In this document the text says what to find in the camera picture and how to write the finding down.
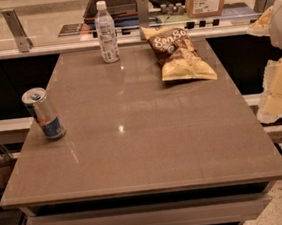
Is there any redbull can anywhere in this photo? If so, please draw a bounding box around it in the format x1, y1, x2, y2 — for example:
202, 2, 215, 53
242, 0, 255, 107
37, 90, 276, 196
22, 87, 66, 140

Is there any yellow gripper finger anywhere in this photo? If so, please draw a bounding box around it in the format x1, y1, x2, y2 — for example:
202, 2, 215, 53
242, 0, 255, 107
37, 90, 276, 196
257, 57, 282, 124
246, 6, 273, 37

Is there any metal glass bracket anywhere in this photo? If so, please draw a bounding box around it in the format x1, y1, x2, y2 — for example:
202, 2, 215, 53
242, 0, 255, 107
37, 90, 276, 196
2, 8, 33, 53
136, 0, 150, 40

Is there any grey table drawer unit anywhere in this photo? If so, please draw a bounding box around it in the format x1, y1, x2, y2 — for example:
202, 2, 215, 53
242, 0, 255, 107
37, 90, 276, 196
28, 193, 272, 225

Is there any dark tray with orange rim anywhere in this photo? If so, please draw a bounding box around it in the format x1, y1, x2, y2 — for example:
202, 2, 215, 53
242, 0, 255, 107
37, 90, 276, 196
83, 0, 138, 23

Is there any clear plastic water bottle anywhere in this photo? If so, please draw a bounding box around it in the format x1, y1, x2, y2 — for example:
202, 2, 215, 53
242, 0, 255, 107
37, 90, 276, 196
94, 1, 119, 63

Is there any brown yellow chip bag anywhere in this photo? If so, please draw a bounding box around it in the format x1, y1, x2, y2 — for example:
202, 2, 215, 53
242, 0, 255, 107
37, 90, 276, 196
141, 27, 218, 82

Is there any middle metal glass bracket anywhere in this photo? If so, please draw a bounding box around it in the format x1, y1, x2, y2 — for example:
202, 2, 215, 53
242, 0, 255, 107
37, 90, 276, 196
136, 0, 150, 40

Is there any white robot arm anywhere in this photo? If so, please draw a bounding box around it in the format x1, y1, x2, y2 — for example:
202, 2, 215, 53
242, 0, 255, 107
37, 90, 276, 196
247, 0, 282, 124

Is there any left metal glass bracket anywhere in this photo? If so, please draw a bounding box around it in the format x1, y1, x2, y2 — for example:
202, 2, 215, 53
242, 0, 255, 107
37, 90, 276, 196
2, 8, 33, 53

